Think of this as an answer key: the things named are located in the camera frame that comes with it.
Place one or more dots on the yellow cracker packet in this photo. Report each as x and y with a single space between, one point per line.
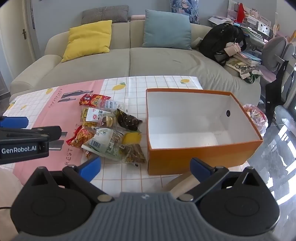
92 115

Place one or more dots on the beige pouch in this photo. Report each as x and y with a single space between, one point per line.
231 49

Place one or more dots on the pink cushion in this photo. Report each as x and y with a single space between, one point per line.
137 17

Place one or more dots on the black backpack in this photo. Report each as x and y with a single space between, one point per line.
219 39

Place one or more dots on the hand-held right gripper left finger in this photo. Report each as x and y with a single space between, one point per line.
89 167

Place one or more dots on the orange cardboard box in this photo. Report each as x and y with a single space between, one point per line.
196 160

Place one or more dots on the beige sofa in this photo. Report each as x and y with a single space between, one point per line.
161 60

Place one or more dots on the yellow pillow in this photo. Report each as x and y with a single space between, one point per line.
87 39

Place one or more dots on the pink white lemon tablecloth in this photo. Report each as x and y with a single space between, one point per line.
138 88

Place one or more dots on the floral pillow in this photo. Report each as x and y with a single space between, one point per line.
185 9

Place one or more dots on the white green snack packet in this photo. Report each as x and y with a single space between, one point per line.
104 143

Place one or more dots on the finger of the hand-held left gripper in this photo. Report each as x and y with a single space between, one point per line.
34 132
13 122

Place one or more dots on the stack of books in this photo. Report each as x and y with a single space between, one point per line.
248 59

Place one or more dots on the black snack packet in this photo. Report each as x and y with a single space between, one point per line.
128 121

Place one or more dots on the clear round pastry packet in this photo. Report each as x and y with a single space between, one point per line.
107 120

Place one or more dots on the printed tote bag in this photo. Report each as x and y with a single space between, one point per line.
245 70

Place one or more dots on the brown snack packet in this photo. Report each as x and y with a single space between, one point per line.
134 153

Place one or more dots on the clear packet of white balls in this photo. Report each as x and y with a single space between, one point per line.
112 104

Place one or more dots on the blue pillow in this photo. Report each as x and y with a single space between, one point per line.
166 30

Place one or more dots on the grey office chair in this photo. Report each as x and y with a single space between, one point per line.
275 51

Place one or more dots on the grey pillow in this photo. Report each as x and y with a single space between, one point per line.
104 14

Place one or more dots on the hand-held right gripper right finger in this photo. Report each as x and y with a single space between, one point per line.
199 168

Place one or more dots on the orange red snack packet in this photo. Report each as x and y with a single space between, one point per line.
79 138

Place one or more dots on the filled plastic bag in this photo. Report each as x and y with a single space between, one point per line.
256 117

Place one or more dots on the black garment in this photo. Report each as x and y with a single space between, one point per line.
275 97

